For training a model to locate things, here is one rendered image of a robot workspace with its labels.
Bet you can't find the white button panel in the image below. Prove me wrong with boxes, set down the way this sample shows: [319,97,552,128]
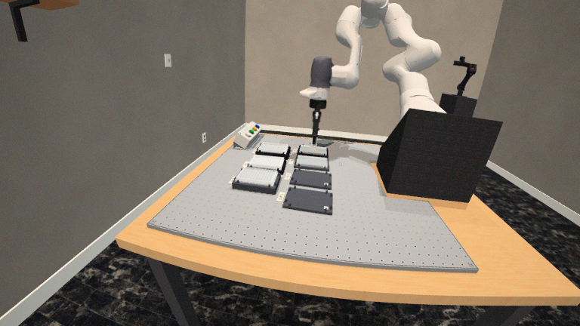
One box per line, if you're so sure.
[233,121,262,150]

